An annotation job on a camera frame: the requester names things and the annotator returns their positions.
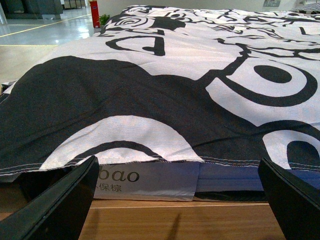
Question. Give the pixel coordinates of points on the black and white bedspread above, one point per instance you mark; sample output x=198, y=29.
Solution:
x=164, y=84

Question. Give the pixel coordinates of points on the mattress with label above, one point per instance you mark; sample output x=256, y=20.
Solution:
x=182, y=181

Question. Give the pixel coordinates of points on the wooden bed frame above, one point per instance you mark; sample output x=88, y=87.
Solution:
x=180, y=220

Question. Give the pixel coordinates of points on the small floor plant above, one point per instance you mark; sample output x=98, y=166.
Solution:
x=103, y=19

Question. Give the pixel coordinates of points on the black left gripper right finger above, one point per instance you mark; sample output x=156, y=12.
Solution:
x=294, y=202

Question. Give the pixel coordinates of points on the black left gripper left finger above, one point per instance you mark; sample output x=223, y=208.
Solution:
x=58, y=213

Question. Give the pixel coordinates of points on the red fire extinguisher box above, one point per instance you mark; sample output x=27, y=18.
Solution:
x=95, y=13

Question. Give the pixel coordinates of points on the checkered pillow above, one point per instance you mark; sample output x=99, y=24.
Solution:
x=309, y=9

